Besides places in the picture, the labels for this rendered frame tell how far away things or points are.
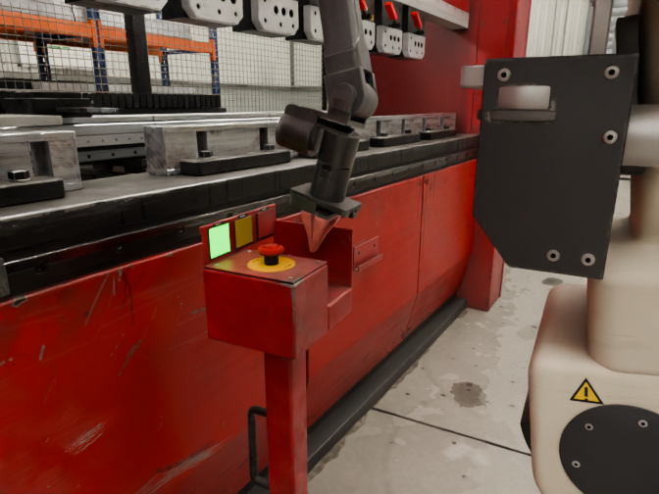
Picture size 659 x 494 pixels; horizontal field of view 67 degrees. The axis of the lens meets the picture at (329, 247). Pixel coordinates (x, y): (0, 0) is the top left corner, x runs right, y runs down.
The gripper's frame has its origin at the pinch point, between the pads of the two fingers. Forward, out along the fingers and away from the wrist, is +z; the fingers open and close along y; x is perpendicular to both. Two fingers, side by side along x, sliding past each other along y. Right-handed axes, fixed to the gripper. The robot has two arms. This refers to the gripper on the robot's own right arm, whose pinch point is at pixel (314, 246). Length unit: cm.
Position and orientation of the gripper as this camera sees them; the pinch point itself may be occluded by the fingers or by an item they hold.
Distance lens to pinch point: 82.7
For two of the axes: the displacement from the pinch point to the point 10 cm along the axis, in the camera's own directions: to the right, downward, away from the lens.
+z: -2.3, 8.9, 3.9
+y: -8.6, -3.7, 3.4
